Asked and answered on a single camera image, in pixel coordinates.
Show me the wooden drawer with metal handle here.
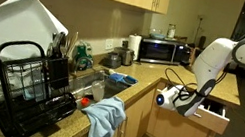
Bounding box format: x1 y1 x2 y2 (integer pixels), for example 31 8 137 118
185 95 234 137

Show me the blue sponge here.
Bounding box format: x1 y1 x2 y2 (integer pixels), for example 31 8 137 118
107 71 129 85

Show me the small grey kitchen appliance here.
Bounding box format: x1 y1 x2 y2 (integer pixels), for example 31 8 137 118
102 49 124 71

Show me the stainless steel toaster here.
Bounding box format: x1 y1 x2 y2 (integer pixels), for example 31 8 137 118
111 45 137 68

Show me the black dish brush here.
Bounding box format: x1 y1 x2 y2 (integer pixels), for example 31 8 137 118
122 74 140 86

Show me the white paper towel roll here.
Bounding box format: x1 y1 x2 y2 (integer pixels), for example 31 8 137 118
124 32 144 62

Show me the clear drinking glass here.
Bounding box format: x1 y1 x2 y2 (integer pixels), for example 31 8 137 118
88 79 108 105

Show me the black stainless microwave oven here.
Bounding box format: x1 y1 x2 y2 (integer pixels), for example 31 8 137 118
136 35 193 71

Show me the stainless steel sink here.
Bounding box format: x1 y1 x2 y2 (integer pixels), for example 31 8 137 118
65 64 136 118

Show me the green dish soap bottle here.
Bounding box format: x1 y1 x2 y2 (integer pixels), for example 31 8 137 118
71 39 97 73

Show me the metal sink faucet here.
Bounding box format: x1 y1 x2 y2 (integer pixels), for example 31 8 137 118
72 54 95 78

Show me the glass bowl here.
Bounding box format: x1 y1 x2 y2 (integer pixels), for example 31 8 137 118
147 28 169 42

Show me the small red object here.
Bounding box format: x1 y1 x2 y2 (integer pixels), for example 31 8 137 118
78 96 92 109

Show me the light blue cloth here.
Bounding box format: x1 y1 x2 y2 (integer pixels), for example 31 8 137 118
76 90 130 137

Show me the glass jar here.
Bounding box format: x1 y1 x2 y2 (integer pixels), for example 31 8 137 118
166 23 178 40

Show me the black utensil holder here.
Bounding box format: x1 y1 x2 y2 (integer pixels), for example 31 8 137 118
41 53 75 92

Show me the utensils bundle in holder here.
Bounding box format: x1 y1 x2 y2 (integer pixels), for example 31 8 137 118
45 27 81 63

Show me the wooden base cabinet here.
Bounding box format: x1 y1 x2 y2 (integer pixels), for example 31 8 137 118
74 66 238 137

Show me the black floor lamp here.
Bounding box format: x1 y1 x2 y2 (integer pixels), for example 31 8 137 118
192 14 207 48

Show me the clear plastic container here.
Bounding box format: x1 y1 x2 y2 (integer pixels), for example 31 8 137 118
1 58 54 106

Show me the wooden cutlery organizer tray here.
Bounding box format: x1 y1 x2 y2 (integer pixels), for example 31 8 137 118
200 98 226 117

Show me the white wall outlet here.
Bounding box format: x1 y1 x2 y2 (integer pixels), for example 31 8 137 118
119 37 129 49

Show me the white wall switch plate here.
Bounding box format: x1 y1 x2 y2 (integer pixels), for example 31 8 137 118
103 37 115 53

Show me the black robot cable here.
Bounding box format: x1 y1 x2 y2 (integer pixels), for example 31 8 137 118
159 59 230 110

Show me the black wire dish rack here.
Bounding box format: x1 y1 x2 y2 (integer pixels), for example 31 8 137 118
0 36 88 137

